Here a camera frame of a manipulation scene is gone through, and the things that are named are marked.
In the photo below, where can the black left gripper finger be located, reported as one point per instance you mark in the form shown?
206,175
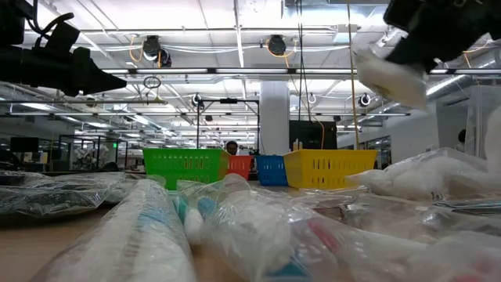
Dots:
94,76

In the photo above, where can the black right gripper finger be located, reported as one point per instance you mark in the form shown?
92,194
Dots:
415,55

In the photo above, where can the bagged silver nail clipper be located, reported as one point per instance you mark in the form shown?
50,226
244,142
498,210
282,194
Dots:
332,201
469,205
411,223

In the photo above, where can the bagged blue toothbrush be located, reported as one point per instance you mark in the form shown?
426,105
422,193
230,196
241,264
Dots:
193,223

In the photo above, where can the bagged pink toothbrush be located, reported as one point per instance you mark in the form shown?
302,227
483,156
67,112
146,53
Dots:
321,235

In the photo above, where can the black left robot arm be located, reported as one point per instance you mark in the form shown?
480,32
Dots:
11,21

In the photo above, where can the small black ceiling reel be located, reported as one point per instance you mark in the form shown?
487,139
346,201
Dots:
197,100
365,100

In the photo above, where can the black desk monitor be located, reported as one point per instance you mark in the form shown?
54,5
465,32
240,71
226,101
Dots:
23,144

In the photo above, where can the person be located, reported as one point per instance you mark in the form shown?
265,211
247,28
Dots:
462,137
231,148

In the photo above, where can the green plastic basket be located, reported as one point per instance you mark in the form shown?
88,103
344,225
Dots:
186,168

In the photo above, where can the yellow plastic basket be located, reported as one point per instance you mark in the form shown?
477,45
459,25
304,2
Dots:
329,168

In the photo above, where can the small yellow bottle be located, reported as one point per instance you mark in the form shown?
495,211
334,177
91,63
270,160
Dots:
300,145
295,145

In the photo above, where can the white room pillar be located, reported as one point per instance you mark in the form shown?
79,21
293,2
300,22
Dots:
274,117

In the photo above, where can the orange plastic basket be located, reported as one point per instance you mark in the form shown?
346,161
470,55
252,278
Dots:
240,166

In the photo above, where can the blue plastic basket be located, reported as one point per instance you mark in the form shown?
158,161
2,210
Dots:
272,170

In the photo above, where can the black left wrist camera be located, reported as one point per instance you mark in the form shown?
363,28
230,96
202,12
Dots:
64,37

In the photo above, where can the black table frame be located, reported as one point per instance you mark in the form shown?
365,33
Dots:
78,172

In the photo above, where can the black wall screen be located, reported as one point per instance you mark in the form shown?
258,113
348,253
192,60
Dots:
313,135

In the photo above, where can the black background station frame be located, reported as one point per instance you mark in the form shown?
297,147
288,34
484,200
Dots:
229,101

